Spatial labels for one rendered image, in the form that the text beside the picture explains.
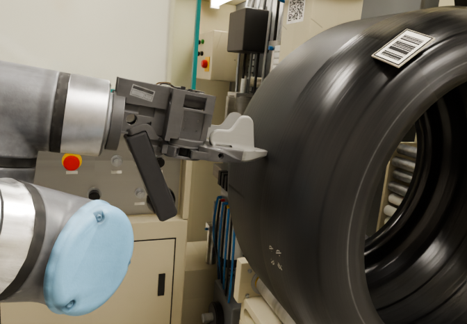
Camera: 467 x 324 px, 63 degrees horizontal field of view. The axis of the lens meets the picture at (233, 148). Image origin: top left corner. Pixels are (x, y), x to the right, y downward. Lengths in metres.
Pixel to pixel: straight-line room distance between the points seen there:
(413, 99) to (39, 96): 0.41
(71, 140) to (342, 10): 0.64
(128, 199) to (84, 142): 0.77
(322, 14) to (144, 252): 0.82
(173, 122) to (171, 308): 0.96
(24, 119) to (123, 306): 0.94
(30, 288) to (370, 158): 0.36
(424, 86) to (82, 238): 0.40
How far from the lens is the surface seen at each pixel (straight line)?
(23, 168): 0.45
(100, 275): 0.34
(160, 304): 1.31
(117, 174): 1.17
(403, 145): 1.18
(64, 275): 0.31
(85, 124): 0.42
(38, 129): 0.43
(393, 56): 0.49
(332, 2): 0.88
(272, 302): 0.83
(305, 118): 0.48
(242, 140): 0.49
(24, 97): 0.43
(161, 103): 0.46
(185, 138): 0.46
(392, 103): 0.48
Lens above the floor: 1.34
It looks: 11 degrees down
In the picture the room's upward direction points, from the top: 5 degrees clockwise
